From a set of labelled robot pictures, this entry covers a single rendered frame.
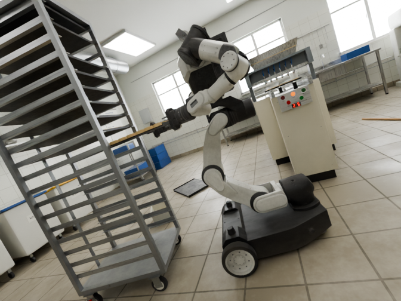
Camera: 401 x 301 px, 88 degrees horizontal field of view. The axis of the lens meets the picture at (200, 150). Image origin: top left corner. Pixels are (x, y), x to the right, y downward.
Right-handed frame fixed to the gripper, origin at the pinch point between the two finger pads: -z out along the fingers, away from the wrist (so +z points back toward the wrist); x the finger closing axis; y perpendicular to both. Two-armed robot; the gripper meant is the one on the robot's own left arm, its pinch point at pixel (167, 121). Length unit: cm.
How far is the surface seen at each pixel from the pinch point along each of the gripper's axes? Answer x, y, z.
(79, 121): 18.0, 26.9, -37.2
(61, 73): 45, 25, -35
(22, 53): 62, 33, -48
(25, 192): -7, 55, -80
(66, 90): 36, 26, -36
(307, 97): -22, -104, 52
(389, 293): -96, 0, 76
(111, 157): -7.1, 24.7, -27.2
